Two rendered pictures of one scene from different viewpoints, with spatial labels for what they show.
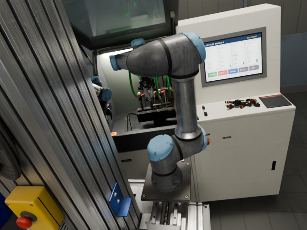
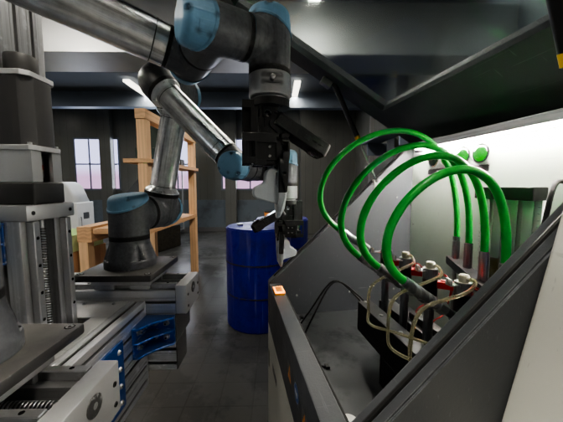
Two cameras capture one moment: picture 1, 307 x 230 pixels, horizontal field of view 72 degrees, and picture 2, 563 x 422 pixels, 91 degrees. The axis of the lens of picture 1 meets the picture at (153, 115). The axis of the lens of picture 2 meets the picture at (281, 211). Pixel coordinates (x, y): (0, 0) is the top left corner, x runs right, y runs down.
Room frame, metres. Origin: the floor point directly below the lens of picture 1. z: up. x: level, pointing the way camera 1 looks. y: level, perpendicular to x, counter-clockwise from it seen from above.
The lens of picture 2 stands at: (1.04, -0.50, 1.29)
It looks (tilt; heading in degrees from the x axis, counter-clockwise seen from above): 5 degrees down; 73
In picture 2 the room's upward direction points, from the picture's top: straight up
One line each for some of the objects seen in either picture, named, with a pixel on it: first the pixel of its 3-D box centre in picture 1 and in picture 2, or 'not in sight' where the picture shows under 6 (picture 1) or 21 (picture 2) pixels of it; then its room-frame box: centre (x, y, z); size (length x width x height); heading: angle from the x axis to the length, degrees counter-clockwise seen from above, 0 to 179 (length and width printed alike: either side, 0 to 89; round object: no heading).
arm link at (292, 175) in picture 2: (95, 85); (284, 167); (1.30, 0.32, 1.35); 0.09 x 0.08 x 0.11; 146
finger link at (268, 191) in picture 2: (151, 92); (269, 193); (1.17, -0.02, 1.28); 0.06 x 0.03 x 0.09; 172
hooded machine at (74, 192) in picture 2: not in sight; (70, 213); (-1.60, 6.72, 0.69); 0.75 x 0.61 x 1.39; 161
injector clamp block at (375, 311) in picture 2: (159, 115); (412, 363); (1.48, -0.04, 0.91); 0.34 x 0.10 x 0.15; 82
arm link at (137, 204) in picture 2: not in sight; (130, 213); (0.84, 0.48, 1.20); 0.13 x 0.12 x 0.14; 56
